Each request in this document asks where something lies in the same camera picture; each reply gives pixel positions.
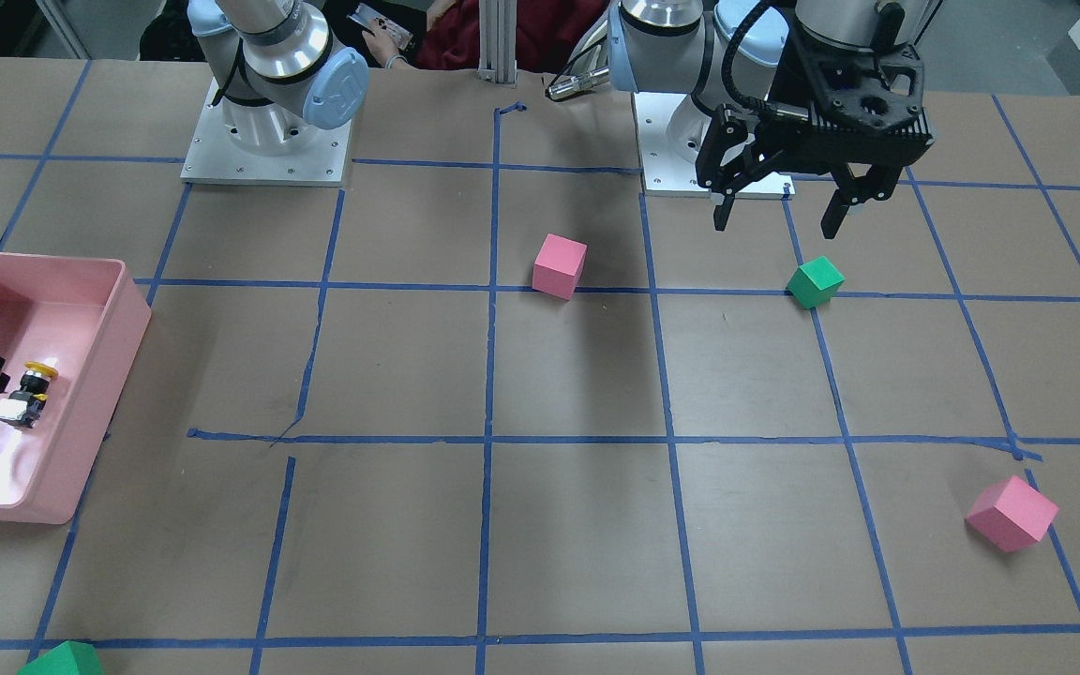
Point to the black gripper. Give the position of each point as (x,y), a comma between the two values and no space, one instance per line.
(736,148)

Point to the green cube centre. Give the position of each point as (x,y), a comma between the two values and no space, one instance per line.
(815,282)

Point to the green cube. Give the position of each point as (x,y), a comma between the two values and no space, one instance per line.
(815,282)
(68,658)

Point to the pink plastic bin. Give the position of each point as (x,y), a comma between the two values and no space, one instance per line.
(70,329)

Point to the pink cube near centre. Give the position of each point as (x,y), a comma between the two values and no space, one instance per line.
(558,266)

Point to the pink cube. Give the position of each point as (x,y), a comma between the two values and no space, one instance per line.
(1012,514)
(558,266)

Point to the green cube far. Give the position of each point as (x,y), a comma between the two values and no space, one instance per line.
(68,658)

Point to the pink cube front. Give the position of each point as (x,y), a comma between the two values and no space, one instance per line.
(1012,514)

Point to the aluminium frame post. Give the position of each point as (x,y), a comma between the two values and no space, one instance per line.
(498,21)

